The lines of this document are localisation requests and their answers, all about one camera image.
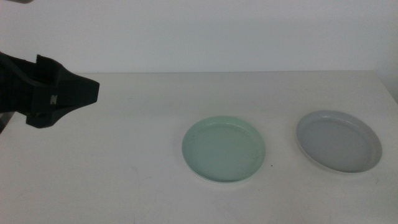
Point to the pale green shallow bowl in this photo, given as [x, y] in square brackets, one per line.
[224, 149]

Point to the grey shallow bowl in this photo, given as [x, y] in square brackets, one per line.
[339, 143]

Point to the white shallow bowl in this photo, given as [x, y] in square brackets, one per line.
[224, 183]

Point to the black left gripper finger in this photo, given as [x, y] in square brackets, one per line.
[73, 91]
[45, 119]

